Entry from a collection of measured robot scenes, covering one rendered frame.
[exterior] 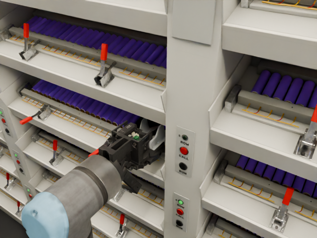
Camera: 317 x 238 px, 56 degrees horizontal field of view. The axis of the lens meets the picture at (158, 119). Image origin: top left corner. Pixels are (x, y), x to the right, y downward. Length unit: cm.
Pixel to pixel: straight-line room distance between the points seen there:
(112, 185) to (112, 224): 55
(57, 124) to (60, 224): 46
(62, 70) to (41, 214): 39
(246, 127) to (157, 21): 24
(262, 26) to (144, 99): 29
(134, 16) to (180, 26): 10
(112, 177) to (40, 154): 60
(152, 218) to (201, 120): 41
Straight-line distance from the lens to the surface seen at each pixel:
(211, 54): 49
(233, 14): 49
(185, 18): 49
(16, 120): 113
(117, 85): 68
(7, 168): 144
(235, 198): 69
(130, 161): 65
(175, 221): 80
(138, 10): 55
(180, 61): 52
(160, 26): 54
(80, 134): 87
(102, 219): 113
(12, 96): 109
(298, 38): 45
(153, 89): 65
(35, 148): 117
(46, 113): 97
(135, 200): 91
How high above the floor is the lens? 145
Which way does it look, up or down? 34 degrees down
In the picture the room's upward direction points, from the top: straight up
